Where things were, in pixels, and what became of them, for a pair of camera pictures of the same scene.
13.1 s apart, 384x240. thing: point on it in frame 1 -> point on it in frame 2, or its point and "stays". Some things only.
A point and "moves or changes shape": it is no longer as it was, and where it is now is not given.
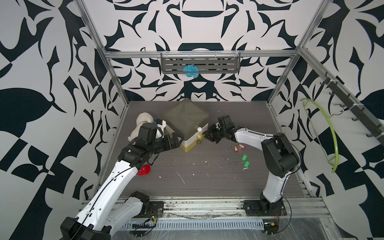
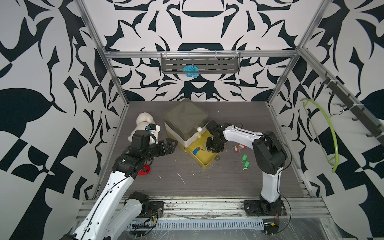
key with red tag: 242,146 stays
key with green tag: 246,165 stays
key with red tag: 235,149 stays
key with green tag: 244,157 stays
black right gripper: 209,131 -> 208,146
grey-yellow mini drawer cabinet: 187,119 moves or changes shape
